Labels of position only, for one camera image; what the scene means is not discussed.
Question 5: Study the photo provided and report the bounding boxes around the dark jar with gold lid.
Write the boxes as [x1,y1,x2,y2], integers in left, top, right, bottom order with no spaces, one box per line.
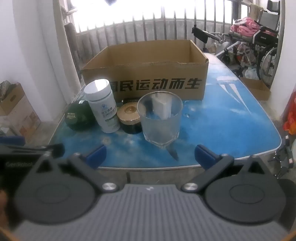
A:
[117,103,142,134]

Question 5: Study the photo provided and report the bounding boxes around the person's left hand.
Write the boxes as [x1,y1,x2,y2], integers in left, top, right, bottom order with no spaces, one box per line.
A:
[0,190,9,222]

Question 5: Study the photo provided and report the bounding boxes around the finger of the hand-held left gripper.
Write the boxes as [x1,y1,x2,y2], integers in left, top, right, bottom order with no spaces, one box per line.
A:
[23,144,65,157]
[0,136,25,146]

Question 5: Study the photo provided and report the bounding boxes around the small cardboard box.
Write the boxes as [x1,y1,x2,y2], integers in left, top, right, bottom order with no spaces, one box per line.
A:
[240,77,271,101]

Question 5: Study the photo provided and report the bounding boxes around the white plastic bottle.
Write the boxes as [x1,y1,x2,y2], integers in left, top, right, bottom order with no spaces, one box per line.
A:
[84,79,121,133]

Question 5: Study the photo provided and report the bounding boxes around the clear glass cup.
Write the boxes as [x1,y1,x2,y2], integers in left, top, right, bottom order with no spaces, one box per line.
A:
[136,91,183,149]

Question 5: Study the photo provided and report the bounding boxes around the wheelchair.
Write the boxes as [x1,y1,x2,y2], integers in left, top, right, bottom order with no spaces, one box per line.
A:
[192,0,281,80]

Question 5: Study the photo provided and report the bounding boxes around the red orange plastic bag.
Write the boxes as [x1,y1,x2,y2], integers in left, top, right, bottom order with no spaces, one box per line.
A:
[283,97,296,135]

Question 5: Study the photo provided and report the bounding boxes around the beige towel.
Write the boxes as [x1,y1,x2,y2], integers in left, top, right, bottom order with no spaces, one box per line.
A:
[251,3,264,22]

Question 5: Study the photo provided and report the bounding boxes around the large cardboard box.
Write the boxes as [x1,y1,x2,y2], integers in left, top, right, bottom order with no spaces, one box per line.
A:
[81,39,210,101]

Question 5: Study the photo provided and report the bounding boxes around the cardboard storage box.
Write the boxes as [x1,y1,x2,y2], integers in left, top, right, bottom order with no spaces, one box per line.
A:
[0,81,42,142]

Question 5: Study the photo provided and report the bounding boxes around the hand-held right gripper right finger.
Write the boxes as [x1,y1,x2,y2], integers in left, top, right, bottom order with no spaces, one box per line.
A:
[181,145,270,193]

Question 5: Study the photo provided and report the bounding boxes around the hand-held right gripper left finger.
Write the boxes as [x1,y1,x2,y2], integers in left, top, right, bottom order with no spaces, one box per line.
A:
[30,145,118,193]

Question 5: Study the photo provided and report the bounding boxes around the pink clothes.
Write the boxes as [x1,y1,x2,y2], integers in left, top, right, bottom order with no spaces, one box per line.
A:
[231,17,260,35]

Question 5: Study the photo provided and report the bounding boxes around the black metal frame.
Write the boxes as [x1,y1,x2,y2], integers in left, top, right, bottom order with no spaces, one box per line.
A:
[268,137,296,179]

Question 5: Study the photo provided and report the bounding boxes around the round dark green jar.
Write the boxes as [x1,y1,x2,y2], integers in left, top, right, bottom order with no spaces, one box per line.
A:
[65,100,96,131]

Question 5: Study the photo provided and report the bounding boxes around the white small rectangular bottle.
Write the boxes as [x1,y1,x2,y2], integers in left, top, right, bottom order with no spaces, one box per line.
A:
[151,94,173,120]

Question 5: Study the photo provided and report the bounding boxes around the white plastic bag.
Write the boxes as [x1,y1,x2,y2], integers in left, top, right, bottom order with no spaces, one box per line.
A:
[245,67,258,80]

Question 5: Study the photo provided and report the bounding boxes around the metal balcony railing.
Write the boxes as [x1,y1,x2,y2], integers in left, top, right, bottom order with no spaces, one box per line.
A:
[63,0,255,63]

